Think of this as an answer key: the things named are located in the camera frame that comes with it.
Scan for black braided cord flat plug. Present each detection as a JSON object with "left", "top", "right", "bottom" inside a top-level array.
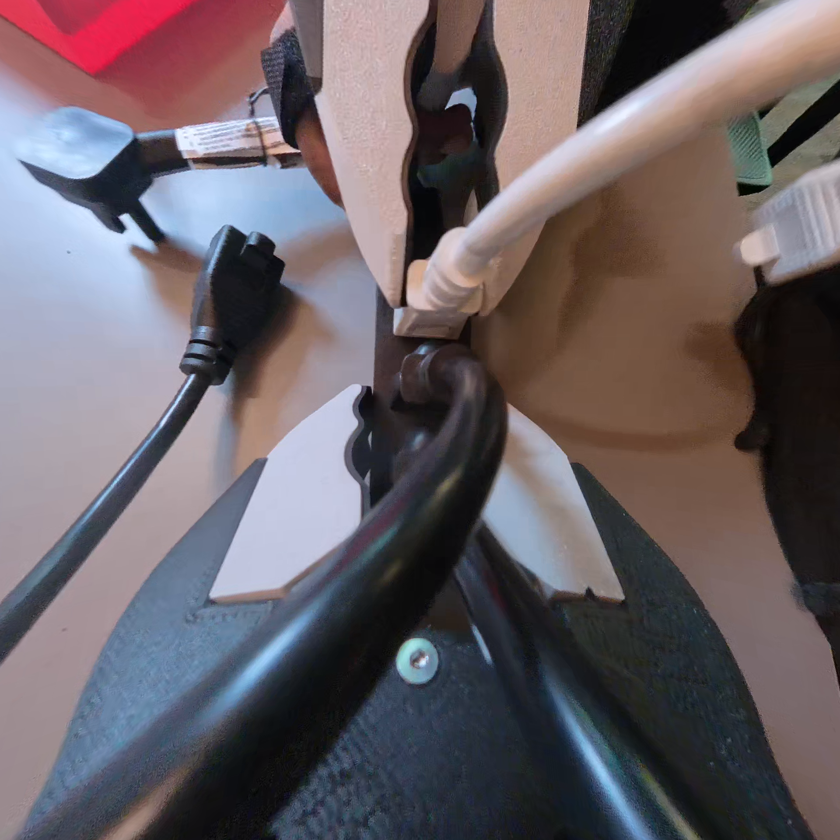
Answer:
[{"left": 13, "top": 107, "right": 303, "bottom": 244}]

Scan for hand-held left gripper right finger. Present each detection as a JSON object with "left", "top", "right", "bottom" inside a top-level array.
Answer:
[{"left": 482, "top": 407, "right": 626, "bottom": 605}]

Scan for red plastic bin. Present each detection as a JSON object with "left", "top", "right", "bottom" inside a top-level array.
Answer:
[{"left": 0, "top": 0, "right": 290, "bottom": 119}]

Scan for black power strip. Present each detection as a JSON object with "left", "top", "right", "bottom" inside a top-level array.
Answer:
[{"left": 371, "top": 289, "right": 480, "bottom": 513}]

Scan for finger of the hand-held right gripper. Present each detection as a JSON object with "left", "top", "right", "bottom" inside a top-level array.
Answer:
[
  {"left": 459, "top": 0, "right": 592, "bottom": 316},
  {"left": 315, "top": 0, "right": 434, "bottom": 309}
]

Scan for white short extension cord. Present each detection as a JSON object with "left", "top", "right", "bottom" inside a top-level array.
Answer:
[{"left": 394, "top": 0, "right": 840, "bottom": 339}]

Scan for black short extension cord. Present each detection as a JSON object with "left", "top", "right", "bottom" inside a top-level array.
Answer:
[
  {"left": 453, "top": 518, "right": 664, "bottom": 840},
  {"left": 0, "top": 224, "right": 509, "bottom": 840}
]

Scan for person's right hand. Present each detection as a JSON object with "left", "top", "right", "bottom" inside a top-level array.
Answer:
[{"left": 294, "top": 110, "right": 350, "bottom": 211}]

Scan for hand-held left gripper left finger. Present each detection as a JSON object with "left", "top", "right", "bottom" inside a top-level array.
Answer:
[{"left": 209, "top": 384, "right": 375, "bottom": 605}]

